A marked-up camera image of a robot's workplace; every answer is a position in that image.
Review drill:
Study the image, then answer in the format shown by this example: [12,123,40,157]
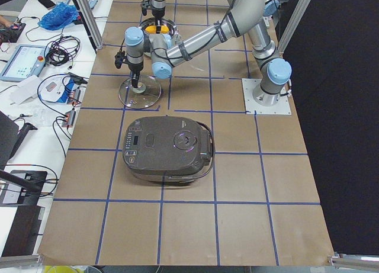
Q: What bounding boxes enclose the blue plastic bag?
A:
[38,2,79,31]

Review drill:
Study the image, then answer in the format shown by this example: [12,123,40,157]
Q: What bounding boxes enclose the black rice cooker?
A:
[123,116,215,184]

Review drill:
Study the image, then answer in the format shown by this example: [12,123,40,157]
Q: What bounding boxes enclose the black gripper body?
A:
[152,7,165,18]
[128,62,144,75]

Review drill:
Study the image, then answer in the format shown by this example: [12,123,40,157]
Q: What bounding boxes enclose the glass pot lid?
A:
[118,75,162,109]

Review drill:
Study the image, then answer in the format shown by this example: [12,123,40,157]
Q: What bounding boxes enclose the black cable bundle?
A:
[44,36,81,67]

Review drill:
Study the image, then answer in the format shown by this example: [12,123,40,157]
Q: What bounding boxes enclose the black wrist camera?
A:
[140,0,152,16]
[114,50,127,69]

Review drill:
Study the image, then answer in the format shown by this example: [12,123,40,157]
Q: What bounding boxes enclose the white round device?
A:
[39,76,70,103]

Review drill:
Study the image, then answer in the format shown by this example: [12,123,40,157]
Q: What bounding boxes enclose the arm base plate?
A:
[242,78,292,115]

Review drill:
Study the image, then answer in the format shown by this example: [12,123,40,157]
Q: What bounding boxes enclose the yellow corn cob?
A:
[145,25,170,34]

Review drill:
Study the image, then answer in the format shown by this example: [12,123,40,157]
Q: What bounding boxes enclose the teach pendant tablet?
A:
[1,44,47,82]

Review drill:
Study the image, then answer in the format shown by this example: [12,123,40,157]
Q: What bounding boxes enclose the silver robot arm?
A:
[150,0,166,34]
[115,0,292,110]

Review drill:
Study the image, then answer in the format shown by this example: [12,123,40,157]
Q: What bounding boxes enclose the aluminium frame post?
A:
[72,0,104,53]

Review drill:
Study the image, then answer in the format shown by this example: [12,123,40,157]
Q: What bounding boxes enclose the grey cooking pot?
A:
[139,17,179,43]

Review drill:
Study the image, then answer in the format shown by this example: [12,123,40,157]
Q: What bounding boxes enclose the white paper box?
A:
[9,75,41,105]

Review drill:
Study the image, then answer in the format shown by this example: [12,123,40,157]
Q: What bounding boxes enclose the black smartphone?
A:
[38,0,56,9]

